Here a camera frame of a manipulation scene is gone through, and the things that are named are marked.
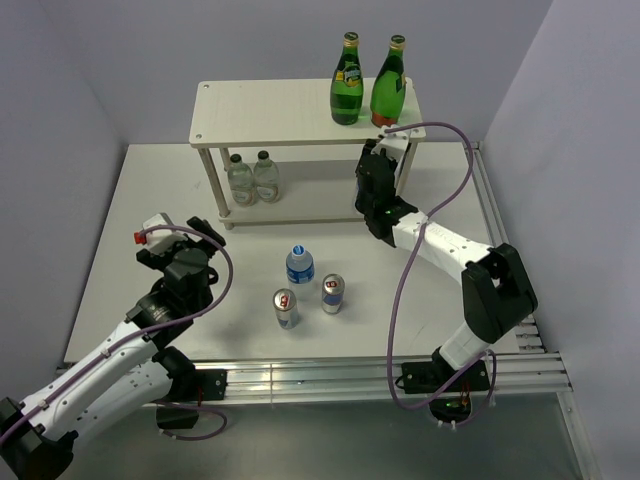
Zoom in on green glass bottle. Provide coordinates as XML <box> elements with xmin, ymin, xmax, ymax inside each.
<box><xmin>370</xmin><ymin>35</ymin><xmax>406</xmax><ymax>127</ymax></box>
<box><xmin>330</xmin><ymin>32</ymin><xmax>364</xmax><ymax>125</ymax></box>

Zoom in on silver energy drink can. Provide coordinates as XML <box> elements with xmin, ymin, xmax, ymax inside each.
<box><xmin>273</xmin><ymin>288</ymin><xmax>299</xmax><ymax>329</ymax></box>
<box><xmin>321</xmin><ymin>273</ymin><xmax>345</xmax><ymax>314</ymax></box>

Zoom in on water bottle blue cap front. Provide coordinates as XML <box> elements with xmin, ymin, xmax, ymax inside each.
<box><xmin>285</xmin><ymin>244</ymin><xmax>315</xmax><ymax>300</ymax></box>

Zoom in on water bottle blue cap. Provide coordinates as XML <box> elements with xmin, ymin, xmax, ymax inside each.
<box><xmin>285</xmin><ymin>244</ymin><xmax>315</xmax><ymax>300</ymax></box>
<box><xmin>354</xmin><ymin>182</ymin><xmax>362</xmax><ymax>213</ymax></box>

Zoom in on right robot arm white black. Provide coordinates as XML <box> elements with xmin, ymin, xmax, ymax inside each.
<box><xmin>355</xmin><ymin>138</ymin><xmax>538</xmax><ymax>390</ymax></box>

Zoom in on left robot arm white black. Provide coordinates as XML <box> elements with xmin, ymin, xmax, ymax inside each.
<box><xmin>1</xmin><ymin>213</ymin><xmax>226</xmax><ymax>479</ymax></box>

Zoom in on white two-tier wooden shelf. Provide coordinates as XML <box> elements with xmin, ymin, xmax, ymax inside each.
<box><xmin>187</xmin><ymin>77</ymin><xmax>428</xmax><ymax>231</ymax></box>

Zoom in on clear soda water bottle left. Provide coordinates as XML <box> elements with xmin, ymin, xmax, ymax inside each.
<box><xmin>227</xmin><ymin>154</ymin><xmax>256</xmax><ymax>207</ymax></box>

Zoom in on clear soda water bottle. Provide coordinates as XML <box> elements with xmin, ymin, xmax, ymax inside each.
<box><xmin>253</xmin><ymin>150</ymin><xmax>280</xmax><ymax>203</ymax></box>
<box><xmin>227</xmin><ymin>154</ymin><xmax>256</xmax><ymax>207</ymax></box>

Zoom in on clear soda water bottle right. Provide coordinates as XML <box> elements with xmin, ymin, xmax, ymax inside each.
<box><xmin>253</xmin><ymin>150</ymin><xmax>280</xmax><ymax>203</ymax></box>

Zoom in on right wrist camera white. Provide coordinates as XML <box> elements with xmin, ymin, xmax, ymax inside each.
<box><xmin>372</xmin><ymin>126</ymin><xmax>411</xmax><ymax>163</ymax></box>

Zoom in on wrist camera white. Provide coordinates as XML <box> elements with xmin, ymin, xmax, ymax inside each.
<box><xmin>372</xmin><ymin>126</ymin><xmax>411</xmax><ymax>163</ymax></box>
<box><xmin>134</xmin><ymin>212</ymin><xmax>180</xmax><ymax>255</ymax></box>

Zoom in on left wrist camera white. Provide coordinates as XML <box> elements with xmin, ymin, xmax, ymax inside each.
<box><xmin>134</xmin><ymin>212</ymin><xmax>180</xmax><ymax>255</ymax></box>

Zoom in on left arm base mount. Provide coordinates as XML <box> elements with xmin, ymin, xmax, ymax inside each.
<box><xmin>155</xmin><ymin>369</ymin><xmax>227</xmax><ymax>432</ymax></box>

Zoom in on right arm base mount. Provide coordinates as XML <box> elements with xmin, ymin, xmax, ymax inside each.
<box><xmin>395</xmin><ymin>360</ymin><xmax>495</xmax><ymax>428</ymax></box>

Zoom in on aluminium frame rail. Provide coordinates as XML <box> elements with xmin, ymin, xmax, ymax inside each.
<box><xmin>63</xmin><ymin>143</ymin><xmax>598</xmax><ymax>479</ymax></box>

